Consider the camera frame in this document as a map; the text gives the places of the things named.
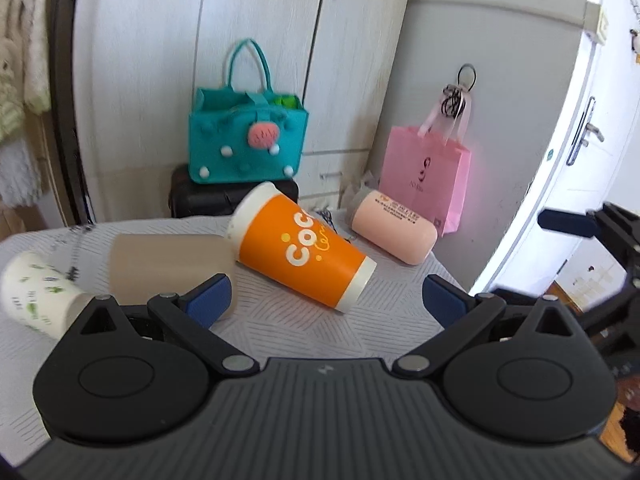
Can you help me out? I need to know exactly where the orange paper cup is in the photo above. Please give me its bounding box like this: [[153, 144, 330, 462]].
[[226, 182, 376, 313]]

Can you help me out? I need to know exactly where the pink paper shopping bag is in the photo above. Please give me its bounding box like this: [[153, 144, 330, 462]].
[[378, 87, 472, 236]]

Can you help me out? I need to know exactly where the black suitcase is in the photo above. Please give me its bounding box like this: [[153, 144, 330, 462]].
[[168, 164, 301, 219]]

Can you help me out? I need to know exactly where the beige plastic cup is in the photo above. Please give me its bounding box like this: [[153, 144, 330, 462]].
[[108, 234, 235, 304]]

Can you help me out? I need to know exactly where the white fluffy sweater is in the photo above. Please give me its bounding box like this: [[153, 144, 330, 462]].
[[1, 0, 51, 208]]

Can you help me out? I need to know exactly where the silver door handle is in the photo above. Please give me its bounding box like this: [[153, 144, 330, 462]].
[[566, 96, 604, 166]]

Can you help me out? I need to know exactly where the white green-print paper cup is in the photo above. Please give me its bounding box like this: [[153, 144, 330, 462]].
[[1, 252, 93, 340]]

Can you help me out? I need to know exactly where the black clothes rack pole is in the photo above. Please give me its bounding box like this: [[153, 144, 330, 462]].
[[48, 0, 94, 226]]

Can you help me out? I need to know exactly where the white door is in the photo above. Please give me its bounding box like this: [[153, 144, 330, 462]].
[[470, 0, 639, 296]]

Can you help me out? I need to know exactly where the white wardrobe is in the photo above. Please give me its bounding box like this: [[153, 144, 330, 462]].
[[73, 0, 408, 221]]

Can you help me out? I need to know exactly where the teal felt tote bag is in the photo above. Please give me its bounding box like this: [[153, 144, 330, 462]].
[[188, 38, 309, 184]]

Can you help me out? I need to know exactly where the pink tumbler cup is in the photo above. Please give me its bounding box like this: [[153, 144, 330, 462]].
[[347, 186, 437, 266]]

